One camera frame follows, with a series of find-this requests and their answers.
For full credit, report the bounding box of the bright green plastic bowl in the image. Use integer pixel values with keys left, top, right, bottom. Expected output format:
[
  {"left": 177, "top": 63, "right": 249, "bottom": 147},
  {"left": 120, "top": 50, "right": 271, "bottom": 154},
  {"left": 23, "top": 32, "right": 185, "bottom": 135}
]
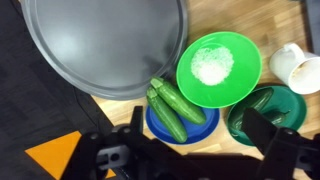
[{"left": 175, "top": 31, "right": 264, "bottom": 110}]

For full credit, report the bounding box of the dark green cucumber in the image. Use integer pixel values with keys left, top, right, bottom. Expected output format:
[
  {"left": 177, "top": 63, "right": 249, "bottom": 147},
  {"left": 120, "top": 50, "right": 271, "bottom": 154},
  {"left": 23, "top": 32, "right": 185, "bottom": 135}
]
[{"left": 231, "top": 86, "right": 275, "bottom": 132}]

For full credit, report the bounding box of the dark green plastic plate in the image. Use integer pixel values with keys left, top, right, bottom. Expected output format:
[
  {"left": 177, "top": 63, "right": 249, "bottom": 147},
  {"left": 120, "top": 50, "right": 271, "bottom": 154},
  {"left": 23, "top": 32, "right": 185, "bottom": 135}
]
[{"left": 226, "top": 84, "right": 308, "bottom": 148}]

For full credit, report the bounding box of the light green cucumber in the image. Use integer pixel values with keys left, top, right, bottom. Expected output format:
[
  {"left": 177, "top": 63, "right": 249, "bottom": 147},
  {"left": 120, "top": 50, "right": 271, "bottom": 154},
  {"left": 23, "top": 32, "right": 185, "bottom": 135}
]
[
  {"left": 149, "top": 76, "right": 208, "bottom": 126},
  {"left": 145, "top": 86, "right": 189, "bottom": 145}
]

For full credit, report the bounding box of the white mug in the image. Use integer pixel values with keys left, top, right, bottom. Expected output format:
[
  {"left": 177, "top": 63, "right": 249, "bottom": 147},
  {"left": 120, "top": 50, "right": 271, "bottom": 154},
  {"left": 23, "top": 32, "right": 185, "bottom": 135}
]
[{"left": 268, "top": 42, "right": 320, "bottom": 96}]

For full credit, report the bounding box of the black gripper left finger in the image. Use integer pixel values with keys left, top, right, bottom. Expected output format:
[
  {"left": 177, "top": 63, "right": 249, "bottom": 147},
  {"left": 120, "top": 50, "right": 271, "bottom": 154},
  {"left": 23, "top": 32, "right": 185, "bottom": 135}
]
[{"left": 61, "top": 105, "right": 148, "bottom": 180}]

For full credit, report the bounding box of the white powder in bowl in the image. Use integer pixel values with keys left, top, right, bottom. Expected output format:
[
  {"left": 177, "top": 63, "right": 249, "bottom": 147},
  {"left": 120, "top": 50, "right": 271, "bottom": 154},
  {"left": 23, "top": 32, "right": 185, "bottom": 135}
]
[{"left": 190, "top": 46, "right": 235, "bottom": 87}]

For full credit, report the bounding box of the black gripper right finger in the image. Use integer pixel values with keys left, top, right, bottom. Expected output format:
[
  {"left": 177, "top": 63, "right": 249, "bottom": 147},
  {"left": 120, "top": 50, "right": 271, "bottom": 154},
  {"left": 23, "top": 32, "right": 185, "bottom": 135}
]
[{"left": 240, "top": 107, "right": 320, "bottom": 180}]

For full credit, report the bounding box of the gray round metal tray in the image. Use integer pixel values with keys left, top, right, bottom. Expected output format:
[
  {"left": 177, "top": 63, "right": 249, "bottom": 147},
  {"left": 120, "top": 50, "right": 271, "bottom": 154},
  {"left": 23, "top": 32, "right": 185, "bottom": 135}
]
[{"left": 20, "top": 0, "right": 190, "bottom": 101}]

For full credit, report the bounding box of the orange triangular sheet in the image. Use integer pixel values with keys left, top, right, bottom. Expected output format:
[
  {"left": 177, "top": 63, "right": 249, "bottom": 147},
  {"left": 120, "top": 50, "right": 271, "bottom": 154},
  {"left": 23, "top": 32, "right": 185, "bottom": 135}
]
[{"left": 24, "top": 130, "right": 118, "bottom": 180}]

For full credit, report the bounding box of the blue plastic plate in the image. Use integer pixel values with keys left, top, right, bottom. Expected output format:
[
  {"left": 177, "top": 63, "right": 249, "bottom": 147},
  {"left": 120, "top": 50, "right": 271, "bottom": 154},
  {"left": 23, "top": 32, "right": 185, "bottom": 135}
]
[{"left": 144, "top": 105, "right": 221, "bottom": 146}]

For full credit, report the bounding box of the dark green pepper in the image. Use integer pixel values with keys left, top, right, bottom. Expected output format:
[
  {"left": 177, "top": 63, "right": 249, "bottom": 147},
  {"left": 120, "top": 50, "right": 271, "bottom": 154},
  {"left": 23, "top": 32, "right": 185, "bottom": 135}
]
[{"left": 261, "top": 109, "right": 292, "bottom": 127}]

